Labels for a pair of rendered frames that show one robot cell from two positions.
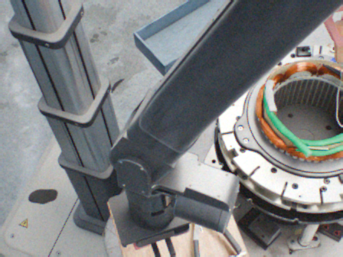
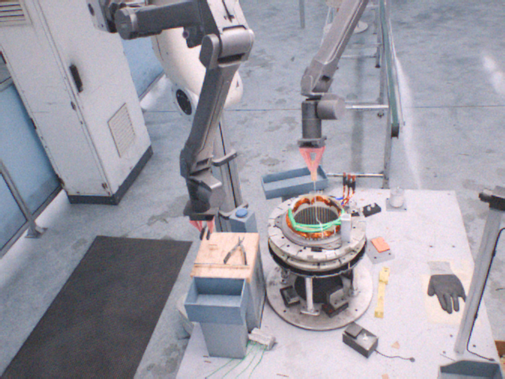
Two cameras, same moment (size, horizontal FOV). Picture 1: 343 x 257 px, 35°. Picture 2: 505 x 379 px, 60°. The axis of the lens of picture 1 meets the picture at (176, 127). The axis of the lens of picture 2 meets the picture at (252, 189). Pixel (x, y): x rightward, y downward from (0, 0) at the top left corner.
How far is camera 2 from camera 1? 0.83 m
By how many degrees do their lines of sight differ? 30
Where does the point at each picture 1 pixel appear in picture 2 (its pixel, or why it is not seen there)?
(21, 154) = not seen: hidden behind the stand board
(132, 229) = (189, 210)
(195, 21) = (295, 181)
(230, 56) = (200, 110)
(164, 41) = (275, 185)
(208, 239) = (237, 257)
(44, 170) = not seen: hidden behind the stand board
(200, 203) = (204, 189)
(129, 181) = (182, 171)
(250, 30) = (202, 100)
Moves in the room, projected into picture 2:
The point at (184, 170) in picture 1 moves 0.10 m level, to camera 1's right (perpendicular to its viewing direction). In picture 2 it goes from (204, 176) to (237, 181)
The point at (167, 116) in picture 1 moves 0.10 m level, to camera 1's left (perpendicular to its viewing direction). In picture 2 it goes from (191, 138) to (158, 134)
